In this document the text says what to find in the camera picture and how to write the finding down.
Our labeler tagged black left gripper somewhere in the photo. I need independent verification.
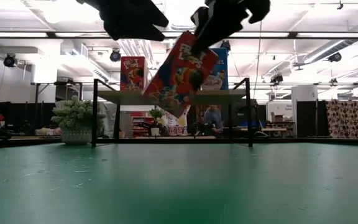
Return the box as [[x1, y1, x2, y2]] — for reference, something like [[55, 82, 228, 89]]
[[99, 0, 170, 42]]

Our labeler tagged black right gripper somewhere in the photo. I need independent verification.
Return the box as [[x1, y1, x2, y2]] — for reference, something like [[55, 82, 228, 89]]
[[191, 0, 272, 55]]

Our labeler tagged red Froot Loops cereal box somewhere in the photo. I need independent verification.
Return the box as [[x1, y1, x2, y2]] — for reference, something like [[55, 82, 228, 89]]
[[120, 56, 146, 91], [141, 30, 219, 118]]

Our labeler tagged blue Rice Krispies cereal box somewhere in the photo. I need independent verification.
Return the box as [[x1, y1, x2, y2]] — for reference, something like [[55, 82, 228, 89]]
[[209, 47, 229, 91]]

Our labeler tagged small plant in white pot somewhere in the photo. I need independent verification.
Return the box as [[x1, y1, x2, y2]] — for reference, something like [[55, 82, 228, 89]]
[[149, 108, 164, 137]]

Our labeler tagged red storage rack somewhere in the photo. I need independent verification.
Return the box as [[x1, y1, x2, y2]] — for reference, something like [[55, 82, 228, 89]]
[[131, 111, 155, 138]]

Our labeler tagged person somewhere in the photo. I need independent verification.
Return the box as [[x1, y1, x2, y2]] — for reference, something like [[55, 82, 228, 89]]
[[203, 105, 225, 134]]

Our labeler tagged brown cardboard box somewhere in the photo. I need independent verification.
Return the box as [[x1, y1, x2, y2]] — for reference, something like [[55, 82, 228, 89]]
[[270, 111, 287, 124]]

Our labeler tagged green potted artificial plant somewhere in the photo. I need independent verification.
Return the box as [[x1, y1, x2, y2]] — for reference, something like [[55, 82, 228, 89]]
[[50, 95, 108, 146]]

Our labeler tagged brown dotted white partition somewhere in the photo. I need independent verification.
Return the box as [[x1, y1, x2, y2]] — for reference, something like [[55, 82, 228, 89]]
[[324, 99, 358, 139]]

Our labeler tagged green table mat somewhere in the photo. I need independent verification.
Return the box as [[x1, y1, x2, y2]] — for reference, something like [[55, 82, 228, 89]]
[[0, 143, 358, 224]]

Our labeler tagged black ceiling camera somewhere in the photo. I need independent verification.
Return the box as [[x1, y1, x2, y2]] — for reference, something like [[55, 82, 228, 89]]
[[328, 52, 343, 63], [4, 53, 18, 68], [109, 49, 122, 62]]

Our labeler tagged wooden shelf with black frame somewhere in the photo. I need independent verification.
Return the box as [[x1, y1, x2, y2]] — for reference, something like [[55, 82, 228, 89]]
[[91, 77, 255, 148]]

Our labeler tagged black aluminium table frame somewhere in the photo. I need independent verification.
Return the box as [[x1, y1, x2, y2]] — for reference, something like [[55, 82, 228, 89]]
[[0, 136, 358, 147]]

